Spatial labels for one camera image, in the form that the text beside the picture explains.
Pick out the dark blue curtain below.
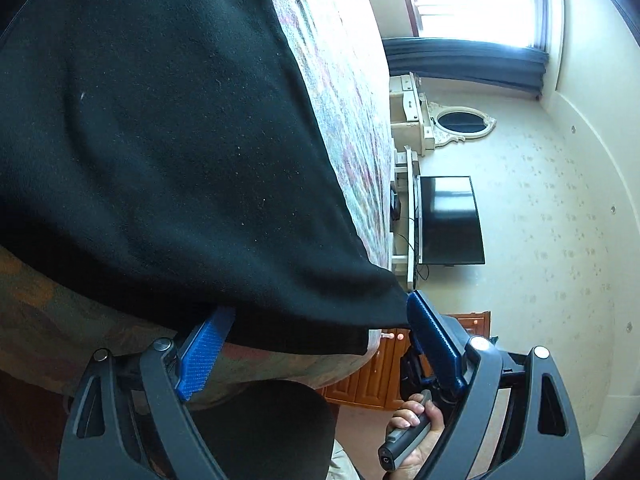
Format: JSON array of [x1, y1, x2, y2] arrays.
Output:
[[383, 37, 549, 96]]

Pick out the black television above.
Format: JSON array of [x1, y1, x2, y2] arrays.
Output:
[[416, 176, 485, 266]]

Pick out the right hand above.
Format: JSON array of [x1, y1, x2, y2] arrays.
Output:
[[387, 392, 446, 480]]

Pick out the white vanity with oval mirror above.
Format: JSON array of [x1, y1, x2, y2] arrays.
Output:
[[390, 73, 497, 156]]

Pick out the white tv console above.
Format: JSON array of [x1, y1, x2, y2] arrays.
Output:
[[388, 145, 420, 290]]

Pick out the brown wooden cabinet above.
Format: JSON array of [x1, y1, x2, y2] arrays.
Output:
[[314, 310, 493, 412]]

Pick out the floral bedspread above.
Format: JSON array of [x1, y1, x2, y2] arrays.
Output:
[[1, 0, 394, 394]]

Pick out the black pants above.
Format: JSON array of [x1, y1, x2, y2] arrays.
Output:
[[1, 0, 407, 354]]

